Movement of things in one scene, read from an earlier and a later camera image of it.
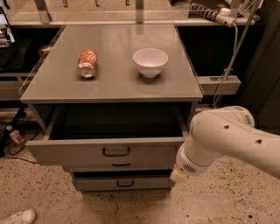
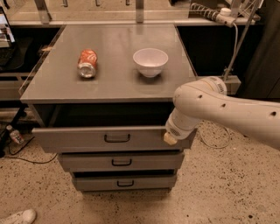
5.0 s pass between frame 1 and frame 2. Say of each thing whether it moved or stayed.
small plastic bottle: stayed
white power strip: stayed
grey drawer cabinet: stayed
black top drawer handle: moved
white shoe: stayed
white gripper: moved
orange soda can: stayed
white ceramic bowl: stayed
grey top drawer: moved
